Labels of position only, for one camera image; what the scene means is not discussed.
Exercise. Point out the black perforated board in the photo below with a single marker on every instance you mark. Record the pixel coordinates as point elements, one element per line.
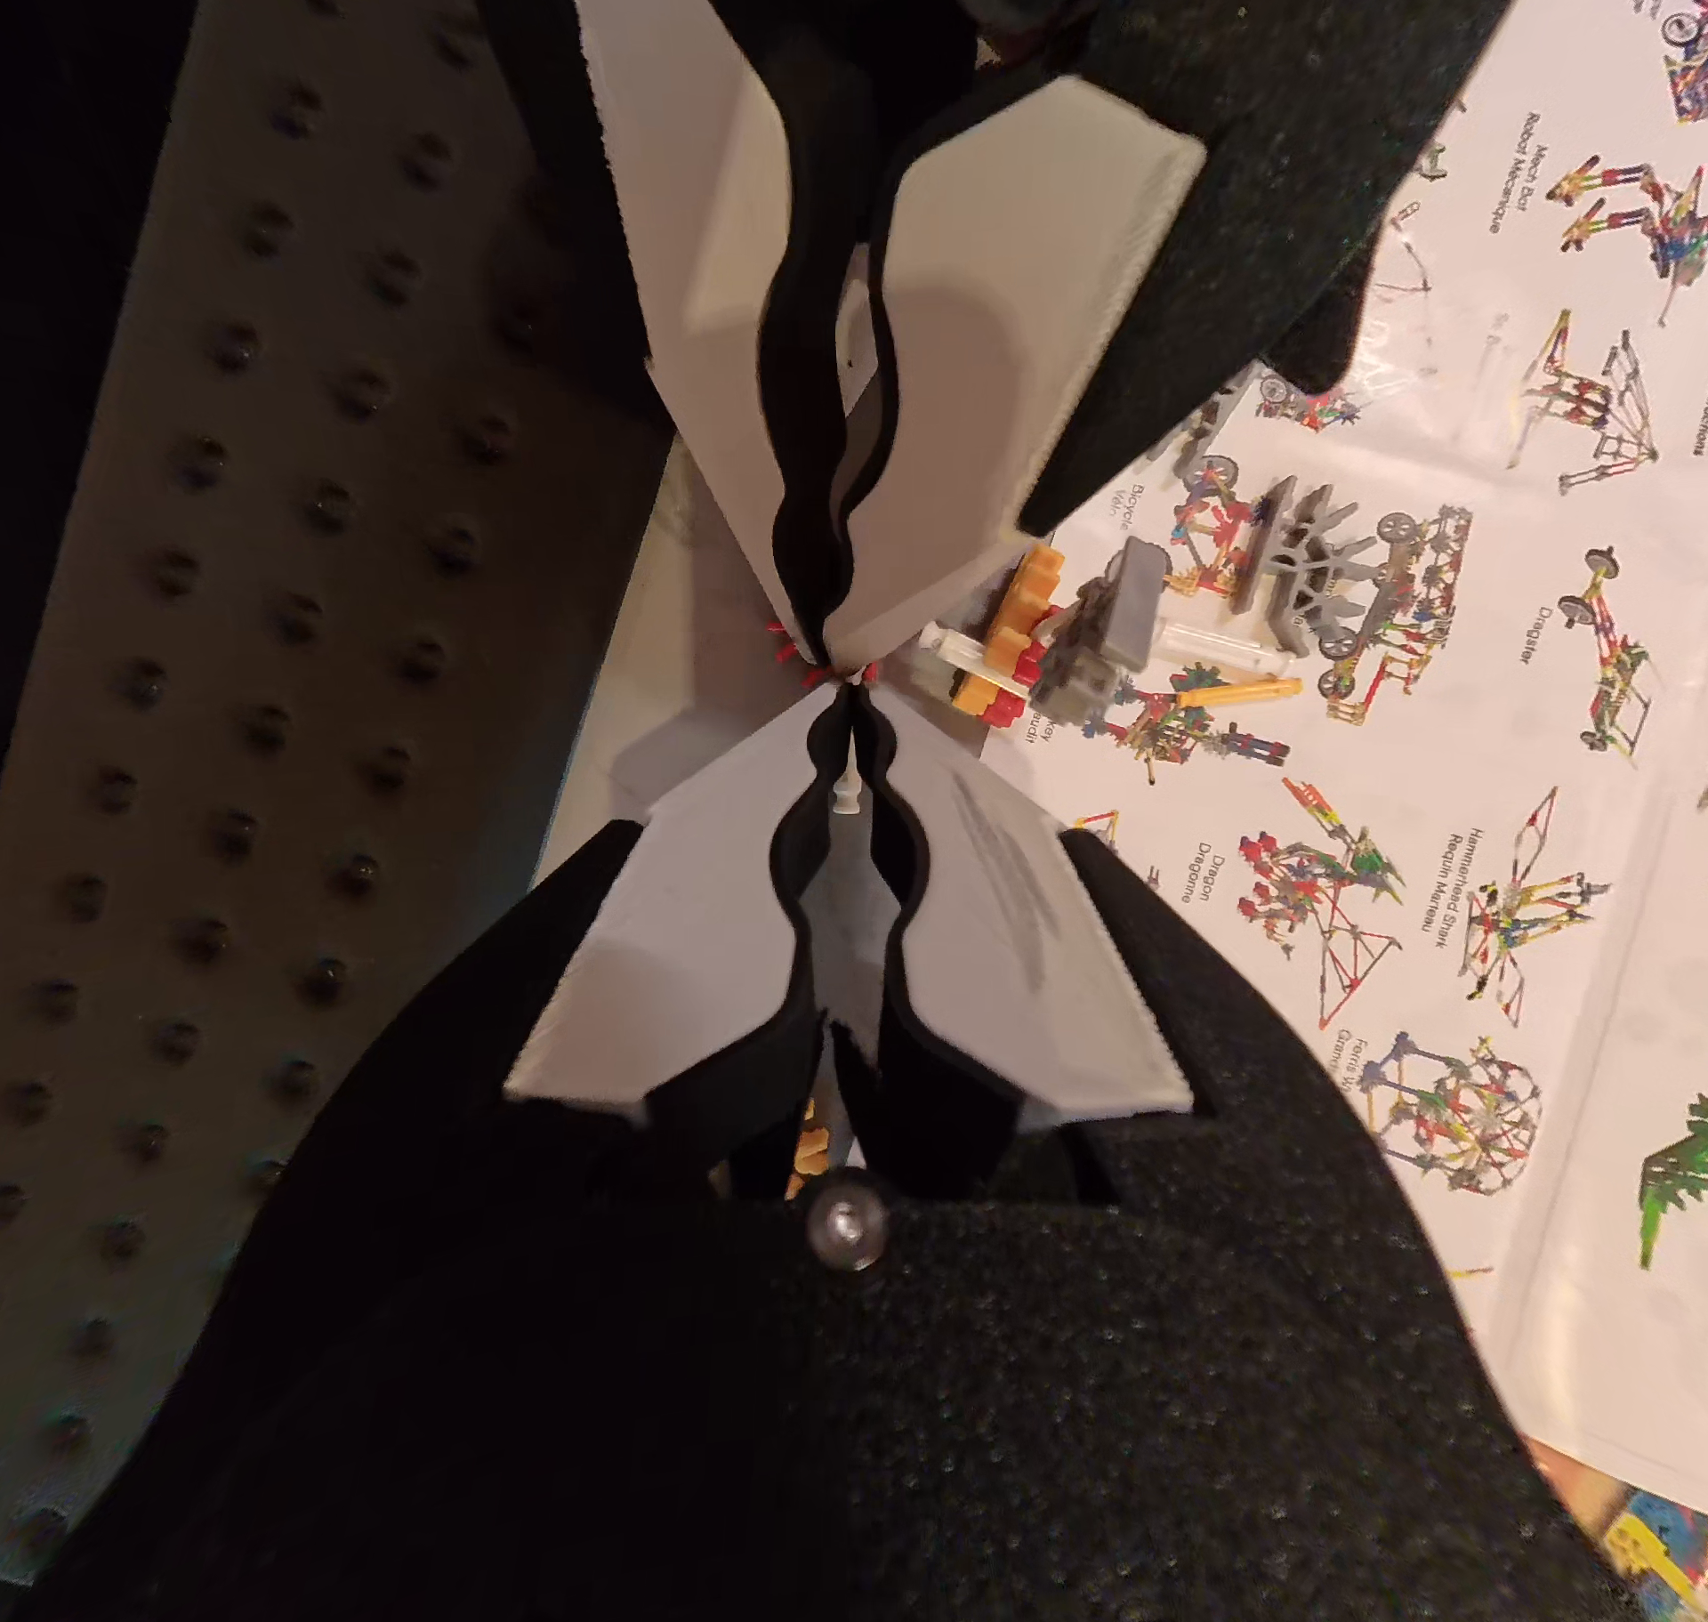
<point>267,581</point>

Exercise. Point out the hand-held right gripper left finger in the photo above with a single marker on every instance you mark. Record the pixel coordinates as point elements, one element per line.
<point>668,941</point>

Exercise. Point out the connector assembly on white rod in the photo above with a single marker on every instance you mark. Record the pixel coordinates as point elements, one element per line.
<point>1127,594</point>

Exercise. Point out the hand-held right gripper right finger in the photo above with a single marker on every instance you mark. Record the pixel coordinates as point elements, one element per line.
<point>1041,968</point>

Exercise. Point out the building instruction sheet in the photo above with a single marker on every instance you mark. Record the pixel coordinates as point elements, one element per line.
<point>1468,848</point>

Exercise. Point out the long yellow rod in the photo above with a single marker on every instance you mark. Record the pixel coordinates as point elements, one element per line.
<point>1234,692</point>

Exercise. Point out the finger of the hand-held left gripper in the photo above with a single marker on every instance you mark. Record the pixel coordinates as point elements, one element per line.
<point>1015,314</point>
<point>694,247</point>

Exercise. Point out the grey fan connector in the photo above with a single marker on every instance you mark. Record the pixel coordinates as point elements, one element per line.
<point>1314,568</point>

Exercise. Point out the red connector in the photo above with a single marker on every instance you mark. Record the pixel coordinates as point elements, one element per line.
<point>788,648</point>

